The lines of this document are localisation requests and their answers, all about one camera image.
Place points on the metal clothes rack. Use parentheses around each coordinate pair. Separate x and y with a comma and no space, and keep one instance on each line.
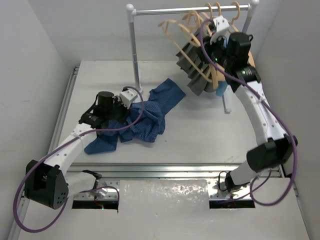
(131,13)

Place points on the blue plaid shirt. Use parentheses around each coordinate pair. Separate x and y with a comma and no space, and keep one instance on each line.
(161,100)

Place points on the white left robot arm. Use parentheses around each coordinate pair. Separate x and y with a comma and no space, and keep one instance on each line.
(47,182)

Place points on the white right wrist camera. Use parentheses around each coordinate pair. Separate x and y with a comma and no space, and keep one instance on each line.
(221,25)

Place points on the light blue hanging garment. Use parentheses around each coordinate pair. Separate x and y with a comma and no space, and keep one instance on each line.
(222,84)

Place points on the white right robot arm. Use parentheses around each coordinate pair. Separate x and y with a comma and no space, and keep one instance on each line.
(274,146)

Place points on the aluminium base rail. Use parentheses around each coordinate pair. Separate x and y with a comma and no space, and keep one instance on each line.
(204,136)

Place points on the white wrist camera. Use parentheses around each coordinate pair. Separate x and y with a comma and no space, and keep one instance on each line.
(221,25)
(127,97)

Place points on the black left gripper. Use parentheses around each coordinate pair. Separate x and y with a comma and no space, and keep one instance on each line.
(122,114)

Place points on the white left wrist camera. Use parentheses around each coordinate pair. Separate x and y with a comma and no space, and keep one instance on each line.
(127,97)

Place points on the grey hanging garment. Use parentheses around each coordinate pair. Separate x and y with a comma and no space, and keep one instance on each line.
(197,83)

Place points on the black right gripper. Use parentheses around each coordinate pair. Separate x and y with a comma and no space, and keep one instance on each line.
(209,46)

